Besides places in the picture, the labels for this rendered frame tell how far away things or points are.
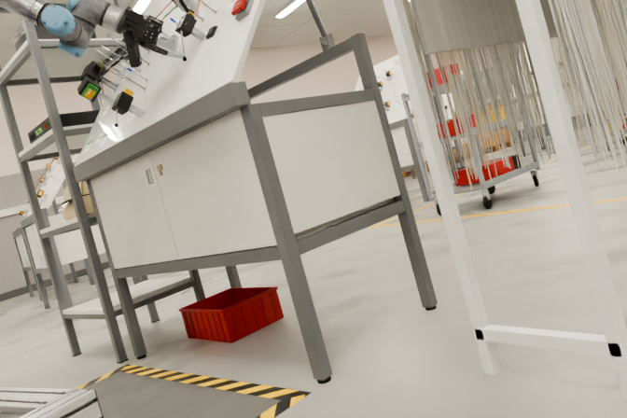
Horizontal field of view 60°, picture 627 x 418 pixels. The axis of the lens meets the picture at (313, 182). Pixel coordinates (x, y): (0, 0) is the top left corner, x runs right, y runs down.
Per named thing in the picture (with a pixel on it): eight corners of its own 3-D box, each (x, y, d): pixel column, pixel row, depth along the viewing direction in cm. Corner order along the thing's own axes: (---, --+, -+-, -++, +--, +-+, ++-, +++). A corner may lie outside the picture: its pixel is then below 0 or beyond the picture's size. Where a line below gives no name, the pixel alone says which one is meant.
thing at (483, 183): (491, 209, 379) (451, 61, 378) (433, 217, 418) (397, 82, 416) (552, 180, 443) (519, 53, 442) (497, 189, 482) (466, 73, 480)
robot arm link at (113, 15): (100, 29, 165) (107, 23, 172) (114, 35, 166) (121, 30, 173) (107, 6, 162) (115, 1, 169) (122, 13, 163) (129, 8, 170)
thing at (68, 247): (69, 316, 420) (11, 112, 418) (44, 309, 516) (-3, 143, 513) (157, 285, 462) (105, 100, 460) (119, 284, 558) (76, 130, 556)
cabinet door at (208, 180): (274, 245, 150) (237, 109, 150) (177, 259, 189) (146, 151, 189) (281, 243, 152) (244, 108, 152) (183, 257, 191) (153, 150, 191)
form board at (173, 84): (78, 168, 230) (74, 166, 229) (158, -7, 273) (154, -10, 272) (237, 83, 146) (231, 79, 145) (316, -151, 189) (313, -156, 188)
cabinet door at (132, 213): (178, 259, 190) (148, 151, 189) (114, 269, 229) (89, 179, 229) (183, 257, 191) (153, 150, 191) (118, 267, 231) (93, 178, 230)
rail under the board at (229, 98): (236, 105, 144) (229, 82, 144) (76, 182, 229) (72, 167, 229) (252, 104, 148) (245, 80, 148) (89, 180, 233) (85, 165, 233)
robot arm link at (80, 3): (67, 15, 167) (78, -10, 167) (102, 32, 170) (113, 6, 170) (62, 8, 159) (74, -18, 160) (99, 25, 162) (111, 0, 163)
